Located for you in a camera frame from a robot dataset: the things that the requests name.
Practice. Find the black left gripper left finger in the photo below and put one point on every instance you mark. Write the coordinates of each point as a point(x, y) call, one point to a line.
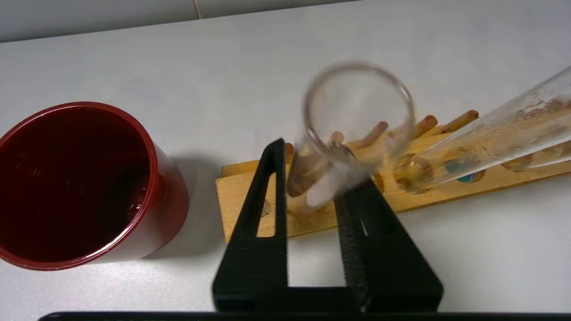
point(267, 267)

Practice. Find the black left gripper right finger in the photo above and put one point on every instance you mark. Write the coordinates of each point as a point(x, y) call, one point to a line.
point(392, 267)

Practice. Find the test tube red pigment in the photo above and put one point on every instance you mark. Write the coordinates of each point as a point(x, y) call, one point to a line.
point(314, 174)

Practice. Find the test tube yellow pigment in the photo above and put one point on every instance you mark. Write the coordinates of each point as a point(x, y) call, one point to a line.
point(513, 129)

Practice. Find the wooden test tube rack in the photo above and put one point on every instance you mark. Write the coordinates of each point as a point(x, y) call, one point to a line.
point(424, 200)

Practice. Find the test tube green pigment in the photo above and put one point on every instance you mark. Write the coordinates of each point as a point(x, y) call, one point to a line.
point(466, 171)

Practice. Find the dark red cup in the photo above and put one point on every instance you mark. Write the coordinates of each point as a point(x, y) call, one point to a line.
point(76, 178)

